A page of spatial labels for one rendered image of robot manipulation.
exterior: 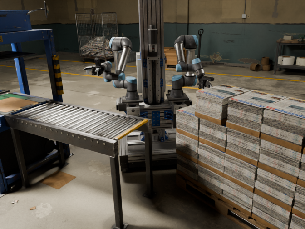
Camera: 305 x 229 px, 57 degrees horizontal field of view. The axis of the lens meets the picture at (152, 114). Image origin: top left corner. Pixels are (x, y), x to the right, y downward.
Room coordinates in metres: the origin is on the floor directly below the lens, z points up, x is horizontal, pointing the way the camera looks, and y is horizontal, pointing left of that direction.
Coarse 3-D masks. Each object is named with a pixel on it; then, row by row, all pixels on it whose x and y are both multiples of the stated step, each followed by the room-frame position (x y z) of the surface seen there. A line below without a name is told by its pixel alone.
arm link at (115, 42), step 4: (112, 40) 2.93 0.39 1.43; (116, 40) 2.92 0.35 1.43; (120, 40) 2.90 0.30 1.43; (112, 44) 2.93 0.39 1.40; (116, 44) 2.91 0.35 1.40; (120, 44) 2.90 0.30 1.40; (112, 48) 2.95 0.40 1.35; (116, 48) 2.92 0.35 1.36; (120, 48) 2.93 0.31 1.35; (116, 52) 2.93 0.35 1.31; (120, 52) 2.94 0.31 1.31; (116, 56) 2.93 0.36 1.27; (120, 56) 2.94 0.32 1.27; (116, 60) 2.94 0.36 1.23; (116, 64) 2.94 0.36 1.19; (116, 68) 2.94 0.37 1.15; (116, 80) 2.93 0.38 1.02; (120, 80) 2.92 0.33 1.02; (116, 84) 2.93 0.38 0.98; (120, 84) 2.91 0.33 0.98; (120, 88) 2.95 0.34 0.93
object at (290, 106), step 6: (276, 102) 1.91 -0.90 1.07; (282, 102) 1.90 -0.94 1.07; (288, 102) 1.90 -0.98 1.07; (294, 102) 1.89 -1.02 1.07; (300, 102) 1.89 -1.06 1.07; (270, 108) 1.78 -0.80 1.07; (276, 108) 1.78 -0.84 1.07; (282, 108) 1.78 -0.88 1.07; (288, 108) 1.77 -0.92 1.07; (294, 108) 1.77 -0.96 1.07; (300, 108) 1.77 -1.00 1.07; (288, 114) 1.67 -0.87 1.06; (294, 114) 1.65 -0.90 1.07; (300, 114) 1.65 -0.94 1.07
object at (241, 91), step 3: (222, 84) 2.48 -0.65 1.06; (216, 87) 2.39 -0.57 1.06; (219, 87) 2.38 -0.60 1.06; (222, 87) 2.38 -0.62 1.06; (225, 87) 2.37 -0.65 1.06; (228, 87) 2.37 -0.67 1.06; (231, 87) 2.36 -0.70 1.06; (234, 87) 2.36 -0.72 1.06; (237, 87) 2.36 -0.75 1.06; (231, 90) 2.27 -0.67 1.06; (234, 90) 2.27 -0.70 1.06; (237, 90) 2.27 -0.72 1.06; (240, 90) 2.26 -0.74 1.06; (243, 90) 2.26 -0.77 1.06; (246, 90) 2.26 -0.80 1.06; (249, 90) 2.27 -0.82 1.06; (240, 93) 2.19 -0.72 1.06; (243, 93) 2.22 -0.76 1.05
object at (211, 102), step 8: (208, 88) 2.37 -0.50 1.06; (200, 96) 2.23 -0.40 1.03; (208, 96) 2.17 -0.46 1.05; (216, 96) 2.11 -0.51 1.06; (224, 96) 2.11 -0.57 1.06; (232, 96) 2.13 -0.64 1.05; (200, 104) 2.24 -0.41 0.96; (208, 104) 2.17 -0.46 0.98; (216, 104) 2.11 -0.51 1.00; (224, 104) 2.06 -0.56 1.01; (200, 112) 2.24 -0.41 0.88; (208, 112) 2.17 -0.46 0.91; (216, 112) 2.10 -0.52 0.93; (224, 112) 2.08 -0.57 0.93
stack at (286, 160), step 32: (192, 128) 2.31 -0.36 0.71; (224, 128) 2.04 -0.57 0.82; (224, 160) 2.02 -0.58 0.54; (256, 160) 1.81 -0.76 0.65; (288, 160) 1.63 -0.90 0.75; (192, 192) 2.31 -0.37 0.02; (224, 192) 2.01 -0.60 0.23; (288, 192) 1.60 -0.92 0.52; (256, 224) 1.75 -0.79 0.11; (288, 224) 1.58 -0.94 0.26
